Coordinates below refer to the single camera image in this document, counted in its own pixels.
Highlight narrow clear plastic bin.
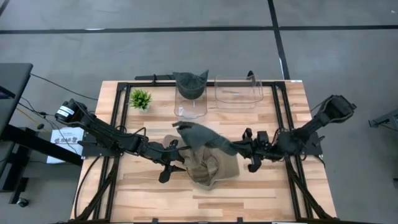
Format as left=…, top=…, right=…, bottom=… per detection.
left=173, top=81, right=208, bottom=119

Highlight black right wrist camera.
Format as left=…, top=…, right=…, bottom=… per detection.
left=256, top=130, right=270, bottom=144

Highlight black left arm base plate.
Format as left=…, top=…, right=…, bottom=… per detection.
left=77, top=133, right=126, bottom=158

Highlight dark green cap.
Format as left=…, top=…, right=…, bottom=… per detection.
left=172, top=121, right=239, bottom=156
left=172, top=69, right=210, bottom=100

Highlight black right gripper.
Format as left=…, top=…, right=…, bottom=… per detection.
left=231, top=127, right=277, bottom=174

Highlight green plant in white pot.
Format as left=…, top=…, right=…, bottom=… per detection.
left=129, top=88, right=153, bottom=111

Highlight black desk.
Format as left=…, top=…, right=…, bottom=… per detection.
left=0, top=62, right=84, bottom=208

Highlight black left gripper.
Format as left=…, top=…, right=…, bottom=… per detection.
left=143, top=139, right=191, bottom=184

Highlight grey floor stand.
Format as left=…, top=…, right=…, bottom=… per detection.
left=368, top=108, right=398, bottom=129

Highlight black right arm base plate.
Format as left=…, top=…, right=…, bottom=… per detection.
left=277, top=130, right=325, bottom=157

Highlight white printed sheet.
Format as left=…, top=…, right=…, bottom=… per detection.
left=46, top=126, right=85, bottom=165

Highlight wide clear plastic bin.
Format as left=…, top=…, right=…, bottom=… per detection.
left=214, top=74, right=264, bottom=110

